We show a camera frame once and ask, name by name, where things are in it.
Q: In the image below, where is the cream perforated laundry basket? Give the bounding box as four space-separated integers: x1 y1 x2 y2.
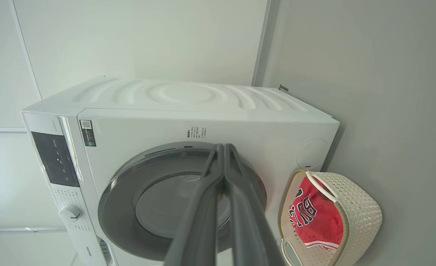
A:
278 169 383 266

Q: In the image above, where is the black washer control panel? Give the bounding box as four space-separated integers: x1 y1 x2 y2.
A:
31 131 80 187

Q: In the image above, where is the black round glass washer door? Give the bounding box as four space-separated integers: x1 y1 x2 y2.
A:
98 142 267 262

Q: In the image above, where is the white washer control knob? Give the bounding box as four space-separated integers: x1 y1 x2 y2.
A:
58 204 82 223

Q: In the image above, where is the round white filter cover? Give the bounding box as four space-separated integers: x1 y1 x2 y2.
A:
296 139 329 171

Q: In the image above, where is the white front-load washing machine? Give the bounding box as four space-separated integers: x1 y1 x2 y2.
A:
20 76 340 266

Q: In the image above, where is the black QR code sticker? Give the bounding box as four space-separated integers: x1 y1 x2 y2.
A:
79 119 97 147

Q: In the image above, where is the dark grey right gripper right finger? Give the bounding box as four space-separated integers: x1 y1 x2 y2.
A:
223 143 285 266

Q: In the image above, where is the white printed instruction label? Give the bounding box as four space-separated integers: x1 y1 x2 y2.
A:
186 126 207 139

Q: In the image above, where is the red basketball jersey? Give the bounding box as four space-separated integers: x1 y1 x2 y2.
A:
289 177 344 251

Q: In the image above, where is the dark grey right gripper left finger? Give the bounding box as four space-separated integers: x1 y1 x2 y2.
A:
164 143 226 266

